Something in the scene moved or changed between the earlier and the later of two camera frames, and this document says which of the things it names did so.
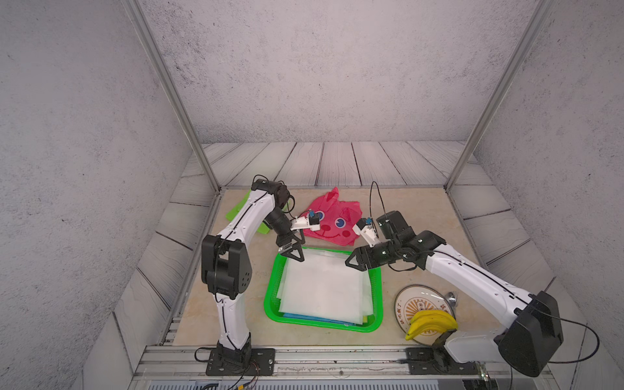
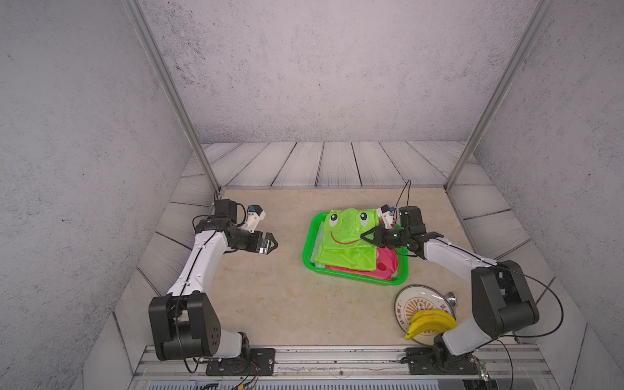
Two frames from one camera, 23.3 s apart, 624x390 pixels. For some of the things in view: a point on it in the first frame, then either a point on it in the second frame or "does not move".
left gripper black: (287, 250) -> (255, 246)
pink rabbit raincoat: (337, 218) -> (387, 263)
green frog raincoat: (262, 227) -> (342, 244)
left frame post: (156, 52) does not move
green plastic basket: (271, 308) -> (310, 247)
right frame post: (534, 23) does not move
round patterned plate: (419, 297) does not move
